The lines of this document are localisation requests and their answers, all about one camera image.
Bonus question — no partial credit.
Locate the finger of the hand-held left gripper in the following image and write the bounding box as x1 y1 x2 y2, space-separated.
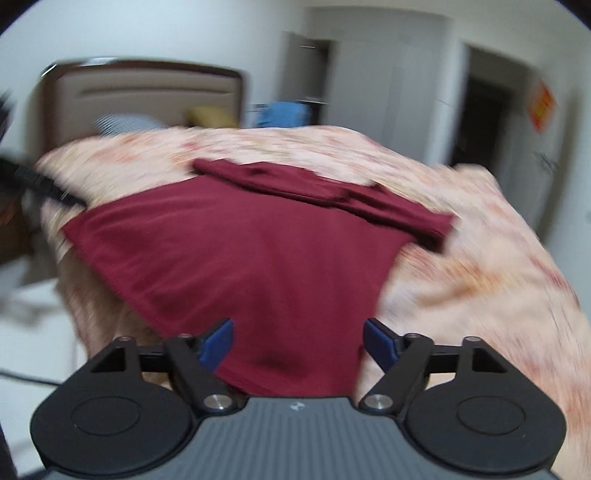
9 164 89 209

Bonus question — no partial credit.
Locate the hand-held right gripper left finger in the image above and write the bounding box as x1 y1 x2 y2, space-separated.
76 318 240 415

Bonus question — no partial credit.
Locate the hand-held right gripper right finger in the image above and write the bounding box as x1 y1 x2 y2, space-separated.
359 318 522 415

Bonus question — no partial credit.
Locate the dark red sweater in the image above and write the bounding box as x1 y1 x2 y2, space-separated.
61 158 458 398

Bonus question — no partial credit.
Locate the houndstooth pillow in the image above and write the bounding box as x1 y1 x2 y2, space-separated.
92 113 167 137

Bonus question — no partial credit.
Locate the floral peach quilt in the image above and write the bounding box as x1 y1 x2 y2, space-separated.
34 124 591 480

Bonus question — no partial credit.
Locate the beige padded bed headboard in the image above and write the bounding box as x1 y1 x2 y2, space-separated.
39 58 252 153

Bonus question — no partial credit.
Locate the mustard yellow pillow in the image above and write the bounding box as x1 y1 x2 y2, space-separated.
185 106 241 130

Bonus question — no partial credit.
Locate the white door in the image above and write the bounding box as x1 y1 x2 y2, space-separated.
501 65 575 222

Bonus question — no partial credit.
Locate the blue cloth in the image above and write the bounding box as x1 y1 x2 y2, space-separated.
256 102 310 129

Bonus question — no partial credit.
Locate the dark hallway door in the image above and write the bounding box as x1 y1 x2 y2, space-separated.
450 46 532 174

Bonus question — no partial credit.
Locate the grey built-in wardrobe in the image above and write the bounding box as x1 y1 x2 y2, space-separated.
279 7 462 139

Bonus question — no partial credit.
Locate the red diamond door decoration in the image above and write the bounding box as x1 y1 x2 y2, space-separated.
527 78 556 134

